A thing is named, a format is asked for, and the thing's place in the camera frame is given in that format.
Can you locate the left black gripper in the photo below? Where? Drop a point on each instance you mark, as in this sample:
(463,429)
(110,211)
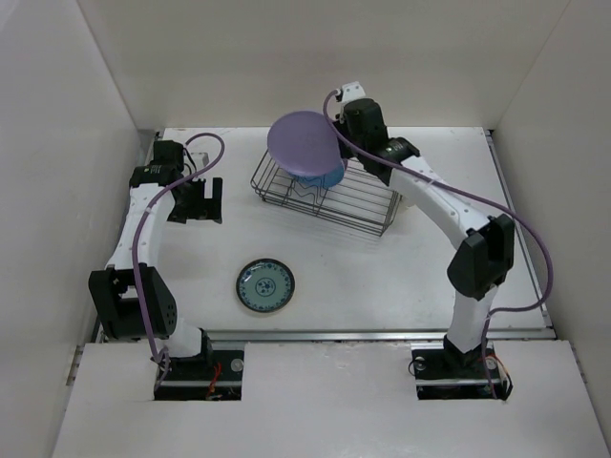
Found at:
(205,208)

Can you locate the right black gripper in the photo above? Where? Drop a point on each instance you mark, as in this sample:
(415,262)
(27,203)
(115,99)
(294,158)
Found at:
(341,124)

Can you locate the purple large plate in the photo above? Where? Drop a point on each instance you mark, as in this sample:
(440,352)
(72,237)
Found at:
(303,144)

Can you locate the blue floral small plate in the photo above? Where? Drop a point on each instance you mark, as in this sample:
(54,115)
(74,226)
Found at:
(265,286)

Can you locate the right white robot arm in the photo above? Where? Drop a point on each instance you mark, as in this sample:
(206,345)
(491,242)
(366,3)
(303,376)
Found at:
(484,245)

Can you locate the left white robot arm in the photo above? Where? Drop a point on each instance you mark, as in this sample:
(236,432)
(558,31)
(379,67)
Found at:
(131,299)

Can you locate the blue large plate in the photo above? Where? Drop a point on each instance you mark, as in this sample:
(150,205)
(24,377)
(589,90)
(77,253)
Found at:
(327,180)

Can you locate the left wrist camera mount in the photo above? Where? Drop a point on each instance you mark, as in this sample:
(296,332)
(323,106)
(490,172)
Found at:
(196,161)

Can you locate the wire dish rack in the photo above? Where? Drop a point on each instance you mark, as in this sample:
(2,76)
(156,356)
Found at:
(359,202)

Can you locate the aluminium rail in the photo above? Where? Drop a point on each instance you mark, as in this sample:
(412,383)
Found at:
(335,336)

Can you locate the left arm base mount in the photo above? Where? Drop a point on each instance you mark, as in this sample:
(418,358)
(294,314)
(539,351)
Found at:
(209,377)

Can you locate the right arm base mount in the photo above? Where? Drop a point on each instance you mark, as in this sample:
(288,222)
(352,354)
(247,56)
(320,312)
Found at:
(437,377)

